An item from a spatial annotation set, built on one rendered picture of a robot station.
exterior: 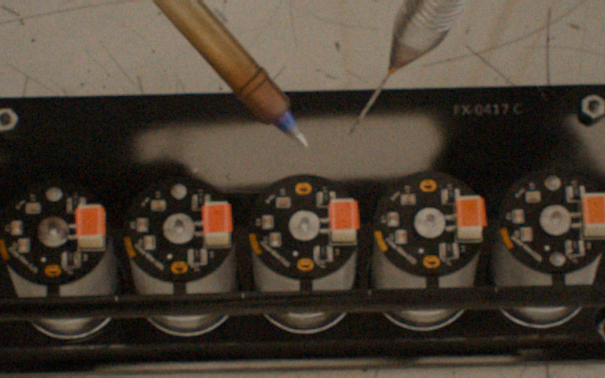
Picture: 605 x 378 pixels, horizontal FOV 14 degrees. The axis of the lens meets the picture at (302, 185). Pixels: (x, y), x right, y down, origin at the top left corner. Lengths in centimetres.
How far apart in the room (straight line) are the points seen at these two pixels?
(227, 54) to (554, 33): 14
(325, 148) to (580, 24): 8
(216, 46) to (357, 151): 10
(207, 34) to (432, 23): 6
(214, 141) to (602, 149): 10
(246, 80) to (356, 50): 12
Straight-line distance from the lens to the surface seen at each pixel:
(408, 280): 56
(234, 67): 53
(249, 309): 55
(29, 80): 64
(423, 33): 50
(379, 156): 62
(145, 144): 62
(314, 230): 56
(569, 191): 56
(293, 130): 53
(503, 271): 58
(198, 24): 53
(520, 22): 65
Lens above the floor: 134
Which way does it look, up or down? 70 degrees down
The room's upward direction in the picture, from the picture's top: straight up
